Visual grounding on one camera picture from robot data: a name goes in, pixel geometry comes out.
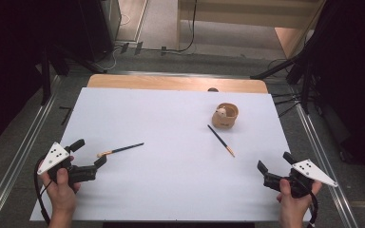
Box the black curtain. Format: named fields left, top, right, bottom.
left=307, top=0, right=365, bottom=188
left=0, top=0, right=86, bottom=155

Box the white floor cable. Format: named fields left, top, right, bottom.
left=100, top=13, right=131, bottom=72

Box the white table mat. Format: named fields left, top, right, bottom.
left=29, top=87, right=313, bottom=222

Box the light wooden shelf unit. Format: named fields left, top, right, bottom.
left=175, top=0, right=327, bottom=60

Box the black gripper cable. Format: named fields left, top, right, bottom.
left=33, top=157, right=51, bottom=226
left=307, top=189, right=319, bottom=228

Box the wooden pen holder with bear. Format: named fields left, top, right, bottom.
left=211, top=102, right=240, bottom=130

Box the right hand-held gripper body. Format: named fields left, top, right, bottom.
left=262, top=159, right=338, bottom=200

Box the person's left hand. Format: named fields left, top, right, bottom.
left=39, top=155, right=82, bottom=214

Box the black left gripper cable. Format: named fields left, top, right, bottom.
left=33, top=157, right=51, bottom=226

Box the dark cabinet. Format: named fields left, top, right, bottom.
left=75, top=0, right=123, bottom=62

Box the person's right hand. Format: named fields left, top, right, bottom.
left=276, top=179, right=323, bottom=220

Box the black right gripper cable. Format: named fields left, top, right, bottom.
left=307, top=189, right=319, bottom=228

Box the dark pen with tan tip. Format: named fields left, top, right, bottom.
left=206, top=123, right=236, bottom=158

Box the black floor cable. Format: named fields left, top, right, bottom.
left=141, top=0, right=199, bottom=54

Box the dark pen with tan cap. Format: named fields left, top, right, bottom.
left=96, top=142, right=145, bottom=159

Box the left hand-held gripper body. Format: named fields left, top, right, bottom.
left=37, top=142, right=99, bottom=188

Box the metal floor rail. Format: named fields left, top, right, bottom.
left=0, top=75, right=62, bottom=228
left=289, top=85, right=359, bottom=228

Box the wooden table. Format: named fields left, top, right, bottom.
left=86, top=73, right=269, bottom=95

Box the black metal stand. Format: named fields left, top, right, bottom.
left=39, top=42, right=108, bottom=107
left=250, top=47, right=319, bottom=118

